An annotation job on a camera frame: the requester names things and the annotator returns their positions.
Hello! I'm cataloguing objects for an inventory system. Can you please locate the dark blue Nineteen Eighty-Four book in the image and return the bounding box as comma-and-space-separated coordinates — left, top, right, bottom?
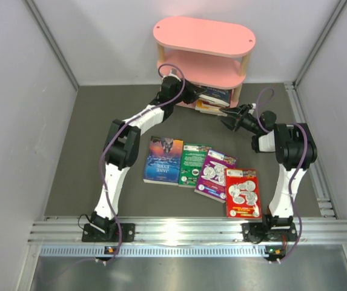
199, 86, 232, 107

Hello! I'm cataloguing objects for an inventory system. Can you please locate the red cartoon paperback book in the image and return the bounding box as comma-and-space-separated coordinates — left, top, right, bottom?
225, 169, 262, 221

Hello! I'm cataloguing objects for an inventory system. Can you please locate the dark red cream book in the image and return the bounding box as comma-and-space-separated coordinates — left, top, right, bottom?
195, 105, 226, 116

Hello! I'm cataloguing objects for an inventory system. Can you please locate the black Treehouse paperback book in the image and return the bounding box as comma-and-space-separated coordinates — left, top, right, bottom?
196, 99, 224, 109

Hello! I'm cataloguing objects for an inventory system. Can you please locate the aluminium mounting rail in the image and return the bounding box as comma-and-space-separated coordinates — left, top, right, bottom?
28, 217, 347, 246

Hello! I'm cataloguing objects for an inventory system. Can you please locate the perforated metal cable tray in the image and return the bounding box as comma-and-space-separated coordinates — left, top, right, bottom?
40, 244, 282, 258

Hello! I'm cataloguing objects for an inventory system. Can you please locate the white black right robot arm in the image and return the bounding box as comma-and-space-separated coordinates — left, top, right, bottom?
219, 104, 318, 243

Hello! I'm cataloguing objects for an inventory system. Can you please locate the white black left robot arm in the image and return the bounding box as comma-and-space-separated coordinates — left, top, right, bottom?
90, 76, 205, 237

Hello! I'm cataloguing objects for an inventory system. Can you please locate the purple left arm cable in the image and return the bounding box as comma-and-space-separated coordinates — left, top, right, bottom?
96, 63, 187, 267

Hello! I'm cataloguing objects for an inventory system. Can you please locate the purple cartoon paperback book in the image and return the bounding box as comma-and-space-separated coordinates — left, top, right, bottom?
194, 149, 237, 203

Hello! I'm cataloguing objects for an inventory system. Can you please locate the green paperback book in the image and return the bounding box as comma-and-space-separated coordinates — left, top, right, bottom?
179, 142, 212, 188

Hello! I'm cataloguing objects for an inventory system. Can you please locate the pink three-tier shelf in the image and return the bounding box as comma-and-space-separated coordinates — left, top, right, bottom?
153, 16, 256, 107

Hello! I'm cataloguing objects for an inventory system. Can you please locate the blue bottom book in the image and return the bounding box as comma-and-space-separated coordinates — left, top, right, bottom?
143, 136, 183, 186

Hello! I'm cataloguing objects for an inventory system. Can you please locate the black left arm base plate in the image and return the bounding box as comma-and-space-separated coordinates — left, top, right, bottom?
82, 222, 135, 243

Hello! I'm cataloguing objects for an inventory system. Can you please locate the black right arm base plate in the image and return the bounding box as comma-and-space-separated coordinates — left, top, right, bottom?
242, 222, 297, 244

